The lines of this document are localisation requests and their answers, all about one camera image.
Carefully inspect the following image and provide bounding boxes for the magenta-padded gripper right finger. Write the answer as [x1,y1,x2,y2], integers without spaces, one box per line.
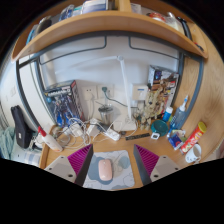
[133,143,183,187]

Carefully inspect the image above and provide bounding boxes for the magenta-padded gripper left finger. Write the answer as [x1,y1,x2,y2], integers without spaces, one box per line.
[44,143,94,187]

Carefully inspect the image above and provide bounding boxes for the pink computer mouse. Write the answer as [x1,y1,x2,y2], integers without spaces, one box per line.
[97,158,114,182]

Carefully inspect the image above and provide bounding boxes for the grey blue-print mouse pad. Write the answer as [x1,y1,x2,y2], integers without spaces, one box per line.
[82,149,136,191]

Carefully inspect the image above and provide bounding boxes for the white red-capped lotion pump bottle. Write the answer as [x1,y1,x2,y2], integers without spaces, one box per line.
[37,125,64,153]

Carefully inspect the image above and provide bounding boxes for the blue snack packet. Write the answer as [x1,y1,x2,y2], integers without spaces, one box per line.
[167,129,187,150]

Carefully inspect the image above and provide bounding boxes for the white mug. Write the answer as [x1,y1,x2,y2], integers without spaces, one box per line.
[185,143,203,164]

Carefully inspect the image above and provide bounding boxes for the blue white checked bedding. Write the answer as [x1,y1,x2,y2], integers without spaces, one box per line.
[13,149,43,168]

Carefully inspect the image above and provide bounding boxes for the teal round lid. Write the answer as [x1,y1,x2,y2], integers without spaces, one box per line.
[150,119,170,138]

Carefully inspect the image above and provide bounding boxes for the white multi-port charger block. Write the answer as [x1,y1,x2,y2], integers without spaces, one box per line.
[68,123,84,138]

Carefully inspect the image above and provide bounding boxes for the black ruler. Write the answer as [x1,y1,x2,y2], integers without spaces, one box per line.
[125,132,151,142]

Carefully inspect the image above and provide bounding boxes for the red chips can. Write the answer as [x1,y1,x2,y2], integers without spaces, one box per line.
[180,121,208,155]

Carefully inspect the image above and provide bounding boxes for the blue spray bottle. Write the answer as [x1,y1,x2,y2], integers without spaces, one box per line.
[169,94,190,131]

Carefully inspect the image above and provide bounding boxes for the black bag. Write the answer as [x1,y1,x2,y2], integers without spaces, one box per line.
[10,105,34,150]

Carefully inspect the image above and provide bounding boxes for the tan robot model figure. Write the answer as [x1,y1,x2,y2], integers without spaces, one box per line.
[134,87,166,131]

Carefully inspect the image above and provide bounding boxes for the white power strip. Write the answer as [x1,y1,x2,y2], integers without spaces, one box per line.
[103,128,122,142]

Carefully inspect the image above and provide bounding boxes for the teal blanket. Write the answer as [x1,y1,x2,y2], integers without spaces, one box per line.
[0,126,16,160]

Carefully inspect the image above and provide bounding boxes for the blue robot model kit box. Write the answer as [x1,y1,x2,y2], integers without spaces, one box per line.
[43,79,85,128]

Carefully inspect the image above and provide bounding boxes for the clear glass cup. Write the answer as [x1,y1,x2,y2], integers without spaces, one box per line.
[98,104,115,126]

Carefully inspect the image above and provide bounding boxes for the tan robot model kit box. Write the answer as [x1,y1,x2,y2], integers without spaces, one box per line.
[146,64,180,118]

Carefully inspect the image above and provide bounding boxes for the wooden shelf unit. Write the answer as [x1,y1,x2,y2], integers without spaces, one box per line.
[10,0,209,63]

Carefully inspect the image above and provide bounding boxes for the white wall box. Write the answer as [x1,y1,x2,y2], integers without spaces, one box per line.
[131,83,149,103]

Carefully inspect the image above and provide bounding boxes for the white wall socket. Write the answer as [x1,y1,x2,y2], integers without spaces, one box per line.
[81,85,98,101]

